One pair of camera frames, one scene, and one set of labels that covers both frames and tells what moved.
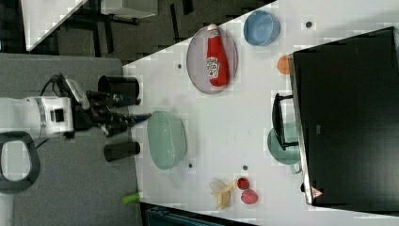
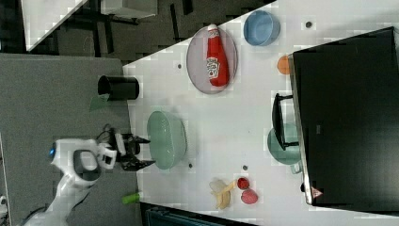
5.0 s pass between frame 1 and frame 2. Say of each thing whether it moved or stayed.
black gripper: moved
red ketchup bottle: stayed
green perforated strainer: stayed
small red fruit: stayed
